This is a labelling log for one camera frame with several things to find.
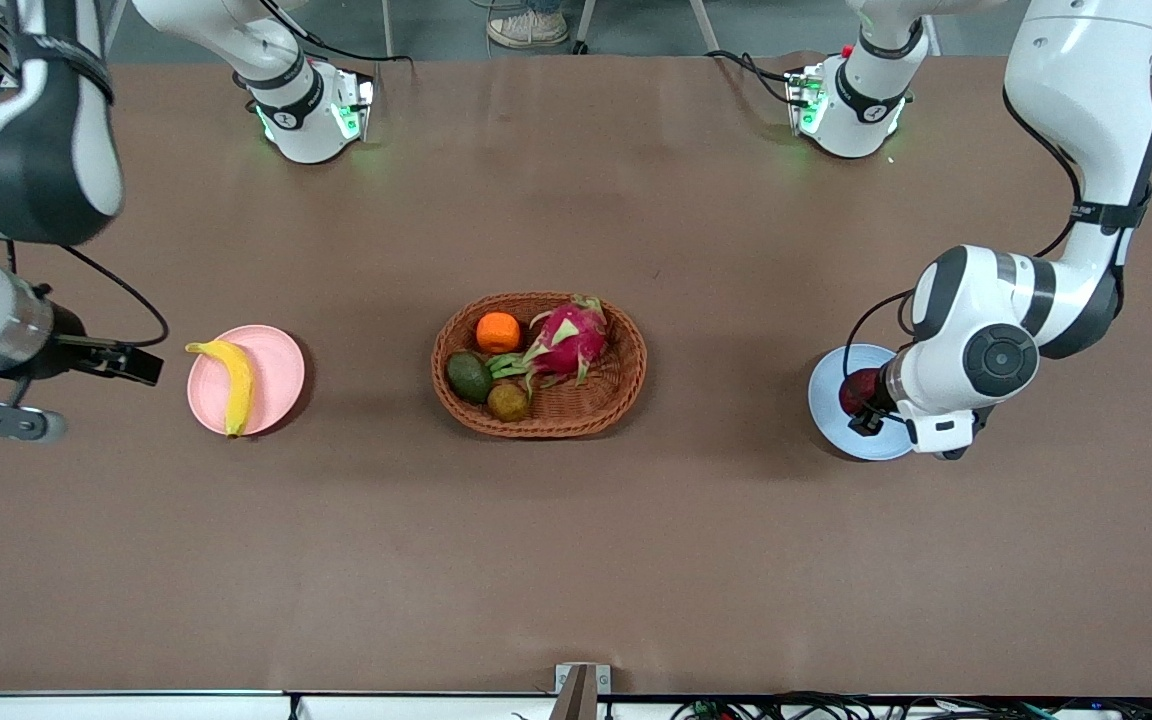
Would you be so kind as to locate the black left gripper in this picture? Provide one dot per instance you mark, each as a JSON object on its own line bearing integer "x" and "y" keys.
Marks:
{"x": 873, "y": 407}

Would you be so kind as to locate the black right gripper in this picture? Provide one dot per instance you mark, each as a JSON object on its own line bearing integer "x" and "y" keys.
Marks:
{"x": 71, "y": 352}

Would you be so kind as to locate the red apple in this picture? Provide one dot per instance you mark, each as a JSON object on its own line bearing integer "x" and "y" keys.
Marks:
{"x": 856, "y": 390}

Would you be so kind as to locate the yellow banana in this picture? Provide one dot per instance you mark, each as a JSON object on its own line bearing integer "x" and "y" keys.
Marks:
{"x": 238, "y": 385}

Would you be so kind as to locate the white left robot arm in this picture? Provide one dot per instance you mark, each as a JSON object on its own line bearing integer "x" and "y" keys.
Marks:
{"x": 1086, "y": 80}

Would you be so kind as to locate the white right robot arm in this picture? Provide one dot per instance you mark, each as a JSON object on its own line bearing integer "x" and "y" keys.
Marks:
{"x": 306, "y": 135}

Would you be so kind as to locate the blue plate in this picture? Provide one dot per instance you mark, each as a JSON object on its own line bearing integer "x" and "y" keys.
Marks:
{"x": 861, "y": 445}

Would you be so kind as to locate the pink plate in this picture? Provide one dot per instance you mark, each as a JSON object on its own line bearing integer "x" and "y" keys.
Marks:
{"x": 276, "y": 375}

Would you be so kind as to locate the brown wicker basket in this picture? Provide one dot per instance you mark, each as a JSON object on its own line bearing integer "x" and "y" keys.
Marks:
{"x": 561, "y": 412}

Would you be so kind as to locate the pink dragon fruit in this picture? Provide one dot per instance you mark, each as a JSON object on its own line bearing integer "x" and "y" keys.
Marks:
{"x": 571, "y": 340}

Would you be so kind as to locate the brown table cover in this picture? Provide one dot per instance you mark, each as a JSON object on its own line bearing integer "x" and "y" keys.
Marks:
{"x": 576, "y": 560}

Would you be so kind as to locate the green avocado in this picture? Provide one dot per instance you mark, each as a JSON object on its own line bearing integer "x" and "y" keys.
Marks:
{"x": 469, "y": 377}

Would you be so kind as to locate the brown kiwi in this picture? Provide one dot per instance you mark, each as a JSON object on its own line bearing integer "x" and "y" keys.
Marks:
{"x": 508, "y": 402}

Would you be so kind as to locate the orange fruit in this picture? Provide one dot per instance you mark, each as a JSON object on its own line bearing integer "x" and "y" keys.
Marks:
{"x": 498, "y": 333}

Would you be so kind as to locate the chair leg with caster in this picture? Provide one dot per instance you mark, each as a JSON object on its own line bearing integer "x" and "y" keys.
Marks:
{"x": 584, "y": 25}

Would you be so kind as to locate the white sneaker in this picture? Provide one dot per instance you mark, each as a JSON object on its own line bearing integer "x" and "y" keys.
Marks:
{"x": 528, "y": 28}

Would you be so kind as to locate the white table edge rail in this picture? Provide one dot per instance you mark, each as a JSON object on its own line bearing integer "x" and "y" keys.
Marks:
{"x": 136, "y": 708}

